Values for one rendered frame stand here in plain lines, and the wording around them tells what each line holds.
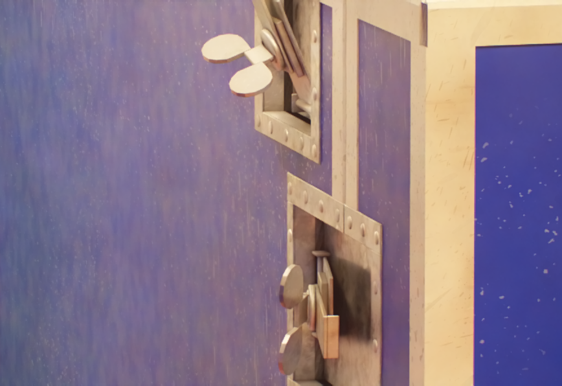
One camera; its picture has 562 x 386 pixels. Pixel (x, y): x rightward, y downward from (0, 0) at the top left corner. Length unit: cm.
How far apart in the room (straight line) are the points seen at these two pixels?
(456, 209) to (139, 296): 60
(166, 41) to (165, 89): 3
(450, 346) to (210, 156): 41
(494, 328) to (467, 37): 15
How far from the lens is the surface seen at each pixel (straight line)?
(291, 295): 262
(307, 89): 267
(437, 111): 244
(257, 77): 266
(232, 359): 282
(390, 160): 250
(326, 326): 256
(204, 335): 288
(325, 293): 263
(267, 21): 266
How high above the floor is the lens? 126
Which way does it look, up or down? 9 degrees down
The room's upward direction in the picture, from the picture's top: straight up
